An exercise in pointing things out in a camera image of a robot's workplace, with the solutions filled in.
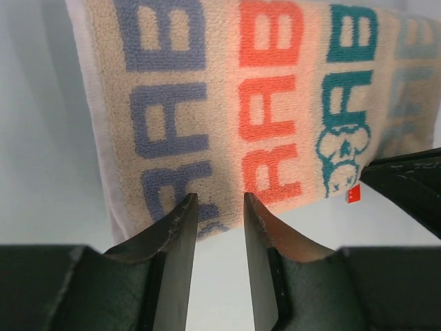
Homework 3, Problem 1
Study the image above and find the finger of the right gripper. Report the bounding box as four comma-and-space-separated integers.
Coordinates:
360, 148, 441, 238

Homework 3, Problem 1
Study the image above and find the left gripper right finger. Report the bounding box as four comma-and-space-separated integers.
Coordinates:
243, 193, 440, 330

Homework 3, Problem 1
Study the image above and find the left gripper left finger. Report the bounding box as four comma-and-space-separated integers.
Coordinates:
1, 194, 198, 330

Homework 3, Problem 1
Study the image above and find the rabbit print towel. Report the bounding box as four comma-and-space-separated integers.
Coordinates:
67, 1, 440, 243

